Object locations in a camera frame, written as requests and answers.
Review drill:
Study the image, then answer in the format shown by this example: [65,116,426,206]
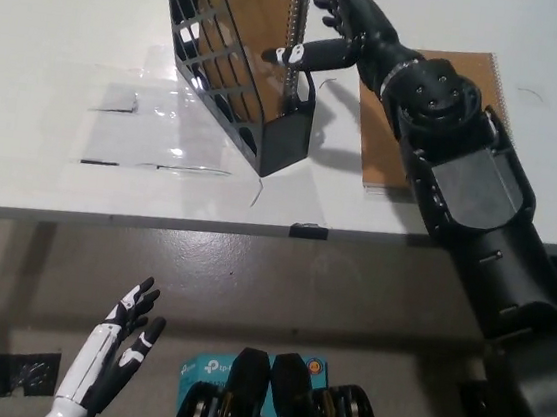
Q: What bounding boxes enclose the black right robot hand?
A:
[257,0,434,103]

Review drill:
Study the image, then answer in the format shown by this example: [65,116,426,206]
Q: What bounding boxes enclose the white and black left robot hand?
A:
[51,267,173,417]

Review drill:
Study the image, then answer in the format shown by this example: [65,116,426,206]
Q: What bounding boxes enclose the brown spiral notebook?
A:
[175,0,311,131]
[348,37,528,211]

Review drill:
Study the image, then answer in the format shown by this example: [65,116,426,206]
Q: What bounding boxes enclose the black lattice book holder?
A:
[141,0,328,183]

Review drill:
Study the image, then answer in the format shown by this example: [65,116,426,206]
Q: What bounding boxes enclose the teal tp-link box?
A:
[174,341,331,417]

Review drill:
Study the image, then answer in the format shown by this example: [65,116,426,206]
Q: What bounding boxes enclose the clear plastic sheet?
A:
[69,37,276,185]

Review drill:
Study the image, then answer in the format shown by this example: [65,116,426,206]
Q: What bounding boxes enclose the grey paper patch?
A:
[90,84,142,116]

